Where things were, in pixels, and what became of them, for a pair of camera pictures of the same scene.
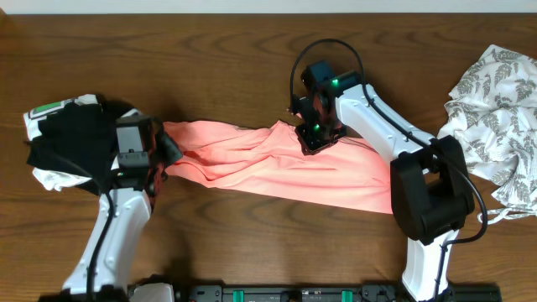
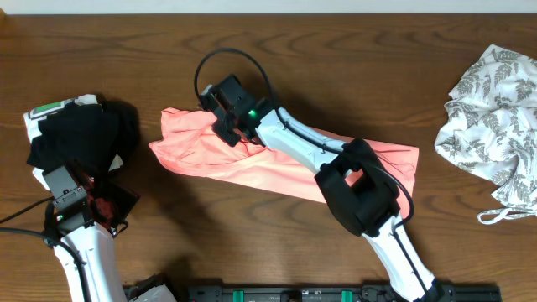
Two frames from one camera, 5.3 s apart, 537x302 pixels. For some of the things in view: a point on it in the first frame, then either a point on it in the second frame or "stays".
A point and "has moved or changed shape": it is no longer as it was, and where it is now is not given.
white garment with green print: [50, 179] stays
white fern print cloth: [493, 111] stays
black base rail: [325, 294] stays
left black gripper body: [164, 152] → [115, 200]
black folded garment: [77, 140] stays
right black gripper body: [320, 133] → [226, 131]
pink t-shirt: [269, 162] has moved or changed shape
